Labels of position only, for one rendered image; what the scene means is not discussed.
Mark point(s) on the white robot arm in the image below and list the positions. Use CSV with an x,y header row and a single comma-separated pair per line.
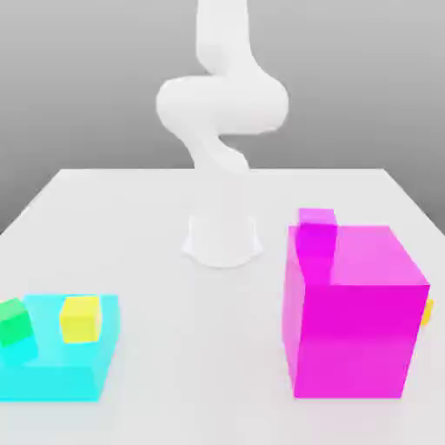
x,y
222,104

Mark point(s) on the large magenta box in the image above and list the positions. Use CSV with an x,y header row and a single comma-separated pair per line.
x,y
361,333

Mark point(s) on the small magenta cube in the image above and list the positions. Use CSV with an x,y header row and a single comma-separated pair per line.
x,y
315,243

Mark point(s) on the large cyan box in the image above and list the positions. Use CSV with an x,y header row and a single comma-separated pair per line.
x,y
69,379

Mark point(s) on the small green cube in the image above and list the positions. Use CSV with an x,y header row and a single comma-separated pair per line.
x,y
14,323

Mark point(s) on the small yellow cube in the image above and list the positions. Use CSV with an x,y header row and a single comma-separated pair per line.
x,y
80,319
426,312

